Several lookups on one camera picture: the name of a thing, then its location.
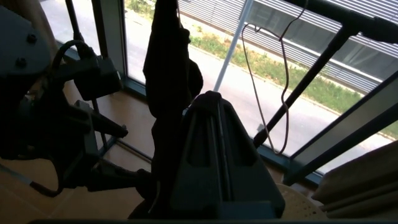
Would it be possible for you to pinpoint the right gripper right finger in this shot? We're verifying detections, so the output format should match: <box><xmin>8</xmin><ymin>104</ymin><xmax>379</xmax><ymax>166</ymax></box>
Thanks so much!
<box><xmin>217</xmin><ymin>100</ymin><xmax>286</xmax><ymax>219</ymax></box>

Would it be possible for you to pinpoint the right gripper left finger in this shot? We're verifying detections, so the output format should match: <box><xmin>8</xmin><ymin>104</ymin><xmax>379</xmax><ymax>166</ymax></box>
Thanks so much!
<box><xmin>170</xmin><ymin>107</ymin><xmax>231</xmax><ymax>219</ymax></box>

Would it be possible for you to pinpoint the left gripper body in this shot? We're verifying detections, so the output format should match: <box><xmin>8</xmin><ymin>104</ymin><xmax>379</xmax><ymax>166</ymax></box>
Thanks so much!
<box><xmin>30</xmin><ymin>99</ymin><xmax>101</xmax><ymax>191</ymax></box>

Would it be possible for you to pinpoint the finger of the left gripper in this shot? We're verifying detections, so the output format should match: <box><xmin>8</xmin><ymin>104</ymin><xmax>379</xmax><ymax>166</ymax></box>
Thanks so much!
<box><xmin>89</xmin><ymin>113</ymin><xmax>129</xmax><ymax>139</ymax></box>
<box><xmin>86</xmin><ymin>159</ymin><xmax>154</xmax><ymax>192</ymax></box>

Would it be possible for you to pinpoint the white laundry basket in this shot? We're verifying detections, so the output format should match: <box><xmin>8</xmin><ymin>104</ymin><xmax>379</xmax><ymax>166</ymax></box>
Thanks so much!
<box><xmin>275</xmin><ymin>183</ymin><xmax>328</xmax><ymax>220</ymax></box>

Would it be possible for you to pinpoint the pink clothes hanger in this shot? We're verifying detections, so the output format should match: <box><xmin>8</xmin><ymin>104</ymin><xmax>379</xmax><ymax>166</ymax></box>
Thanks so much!
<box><xmin>241</xmin><ymin>0</ymin><xmax>309</xmax><ymax>156</ymax></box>

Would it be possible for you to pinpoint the black clothes rack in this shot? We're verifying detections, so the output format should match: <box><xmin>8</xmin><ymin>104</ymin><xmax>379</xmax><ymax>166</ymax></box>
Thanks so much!
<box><xmin>64</xmin><ymin>0</ymin><xmax>398</xmax><ymax>152</ymax></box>

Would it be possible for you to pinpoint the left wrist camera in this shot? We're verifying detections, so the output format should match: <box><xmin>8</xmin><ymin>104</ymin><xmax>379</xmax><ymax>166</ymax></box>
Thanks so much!
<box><xmin>58</xmin><ymin>55</ymin><xmax>123</xmax><ymax>101</ymax></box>

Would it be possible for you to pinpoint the black cable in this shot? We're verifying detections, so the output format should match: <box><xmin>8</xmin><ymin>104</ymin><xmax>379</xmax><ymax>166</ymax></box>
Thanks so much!
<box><xmin>50</xmin><ymin>39</ymin><xmax>95</xmax><ymax>72</ymax></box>
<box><xmin>29</xmin><ymin>167</ymin><xmax>65</xmax><ymax>198</ymax></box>

